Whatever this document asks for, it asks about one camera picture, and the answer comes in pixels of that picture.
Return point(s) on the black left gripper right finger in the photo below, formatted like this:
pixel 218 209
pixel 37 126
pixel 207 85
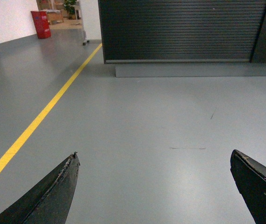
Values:
pixel 250 179

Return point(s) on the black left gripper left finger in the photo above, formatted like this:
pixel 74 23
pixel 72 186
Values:
pixel 49 201

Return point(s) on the dark checkout counter cabinet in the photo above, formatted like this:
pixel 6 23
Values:
pixel 184 38

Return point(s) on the red fire equipment box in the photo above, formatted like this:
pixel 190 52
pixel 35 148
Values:
pixel 41 24

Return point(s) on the cardboard boxes in background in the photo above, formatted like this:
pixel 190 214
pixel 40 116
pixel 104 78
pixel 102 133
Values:
pixel 54 9

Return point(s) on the green potted plant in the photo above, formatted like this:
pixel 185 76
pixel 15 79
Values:
pixel 69 7

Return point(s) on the white wheeled partition stand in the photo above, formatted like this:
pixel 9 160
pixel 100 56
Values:
pixel 85 39

